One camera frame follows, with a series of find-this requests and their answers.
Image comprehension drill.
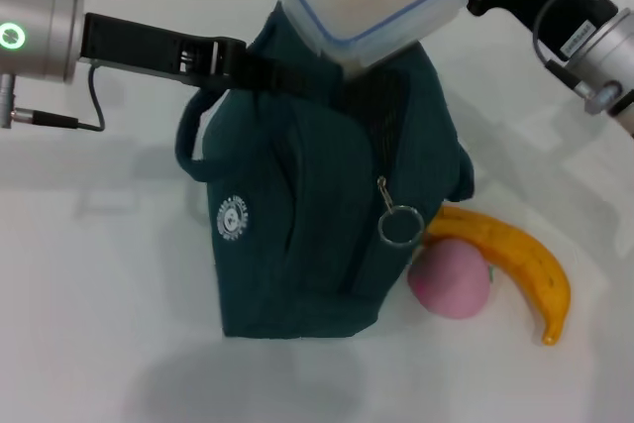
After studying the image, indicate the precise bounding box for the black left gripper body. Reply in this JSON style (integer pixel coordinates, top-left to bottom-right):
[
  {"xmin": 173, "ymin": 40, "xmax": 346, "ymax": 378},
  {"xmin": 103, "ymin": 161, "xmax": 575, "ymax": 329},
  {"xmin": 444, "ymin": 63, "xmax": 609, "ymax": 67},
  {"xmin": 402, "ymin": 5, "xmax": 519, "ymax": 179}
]
[{"xmin": 78, "ymin": 11, "xmax": 220, "ymax": 87}]

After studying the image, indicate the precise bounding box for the dark teal lunch bag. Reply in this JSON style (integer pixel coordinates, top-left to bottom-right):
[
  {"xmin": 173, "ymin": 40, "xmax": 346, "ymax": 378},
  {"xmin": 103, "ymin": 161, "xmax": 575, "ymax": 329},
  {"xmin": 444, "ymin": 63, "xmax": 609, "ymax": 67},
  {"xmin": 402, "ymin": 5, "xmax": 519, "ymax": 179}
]
[{"xmin": 175, "ymin": 0, "xmax": 476, "ymax": 340}]

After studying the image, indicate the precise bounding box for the metal zipper pull ring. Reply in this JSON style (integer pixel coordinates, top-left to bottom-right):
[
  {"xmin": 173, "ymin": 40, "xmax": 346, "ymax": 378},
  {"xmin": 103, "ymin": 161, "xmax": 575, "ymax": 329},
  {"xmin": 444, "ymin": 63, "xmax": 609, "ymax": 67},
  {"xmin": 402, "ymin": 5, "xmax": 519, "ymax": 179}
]
[{"xmin": 375, "ymin": 174, "xmax": 425, "ymax": 249}]

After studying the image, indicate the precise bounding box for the clear lunch box blue lid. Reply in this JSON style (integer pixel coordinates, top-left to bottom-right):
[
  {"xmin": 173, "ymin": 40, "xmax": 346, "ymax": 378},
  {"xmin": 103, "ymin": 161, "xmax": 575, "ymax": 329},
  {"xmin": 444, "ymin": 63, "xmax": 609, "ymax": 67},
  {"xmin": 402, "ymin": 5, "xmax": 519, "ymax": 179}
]
[{"xmin": 280, "ymin": 0, "xmax": 481, "ymax": 82}]

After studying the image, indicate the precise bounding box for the grey left gripper cable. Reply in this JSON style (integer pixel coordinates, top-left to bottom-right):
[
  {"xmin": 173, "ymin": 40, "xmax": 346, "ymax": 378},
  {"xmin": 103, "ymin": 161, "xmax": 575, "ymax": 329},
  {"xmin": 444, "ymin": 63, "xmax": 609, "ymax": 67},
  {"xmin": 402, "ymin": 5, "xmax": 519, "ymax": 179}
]
[{"xmin": 12, "ymin": 63, "xmax": 106, "ymax": 133}]

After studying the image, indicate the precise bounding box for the pink toy peach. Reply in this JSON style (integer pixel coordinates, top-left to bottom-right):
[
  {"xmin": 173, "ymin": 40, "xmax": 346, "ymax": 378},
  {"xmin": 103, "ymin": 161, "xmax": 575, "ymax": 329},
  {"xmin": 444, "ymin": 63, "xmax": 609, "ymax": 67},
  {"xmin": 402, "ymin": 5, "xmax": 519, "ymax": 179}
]
[{"xmin": 407, "ymin": 239, "xmax": 496, "ymax": 320}]

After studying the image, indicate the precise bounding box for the yellow banana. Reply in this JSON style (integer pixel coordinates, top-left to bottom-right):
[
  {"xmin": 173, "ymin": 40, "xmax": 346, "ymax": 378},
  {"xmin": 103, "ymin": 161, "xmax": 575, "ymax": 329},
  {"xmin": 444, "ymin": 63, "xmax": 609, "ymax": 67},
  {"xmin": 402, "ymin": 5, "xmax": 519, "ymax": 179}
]
[{"xmin": 420, "ymin": 204, "xmax": 572, "ymax": 347}]

